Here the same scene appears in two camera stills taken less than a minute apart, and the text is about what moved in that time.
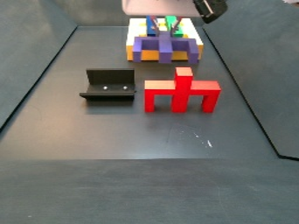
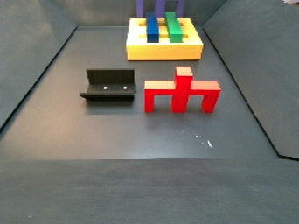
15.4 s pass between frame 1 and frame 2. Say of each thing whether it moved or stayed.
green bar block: stayed
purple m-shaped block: moved
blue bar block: stayed
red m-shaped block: stayed
